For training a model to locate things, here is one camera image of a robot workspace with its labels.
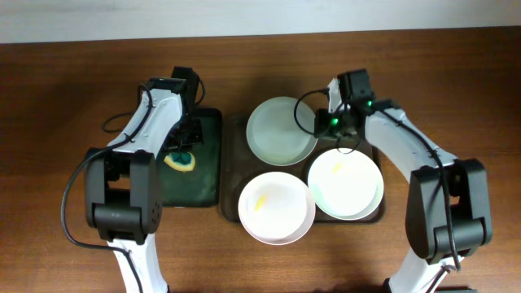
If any large brown serving tray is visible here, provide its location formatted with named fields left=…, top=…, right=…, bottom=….
left=219, top=115, right=386, bottom=225

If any pale green plate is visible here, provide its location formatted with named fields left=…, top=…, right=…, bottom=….
left=246, top=96, right=317, bottom=166

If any green and yellow sponge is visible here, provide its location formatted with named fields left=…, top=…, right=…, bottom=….
left=164, top=152, right=195, bottom=173

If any small black tray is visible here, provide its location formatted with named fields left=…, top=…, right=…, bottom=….
left=157, top=108, right=222, bottom=208

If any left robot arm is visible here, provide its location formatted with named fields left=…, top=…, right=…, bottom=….
left=85, top=67, right=204, bottom=292

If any white plate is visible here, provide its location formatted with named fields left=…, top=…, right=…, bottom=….
left=237, top=172, right=316, bottom=246
left=307, top=148, right=384, bottom=221

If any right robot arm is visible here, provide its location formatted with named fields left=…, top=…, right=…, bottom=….
left=313, top=69, right=493, bottom=293

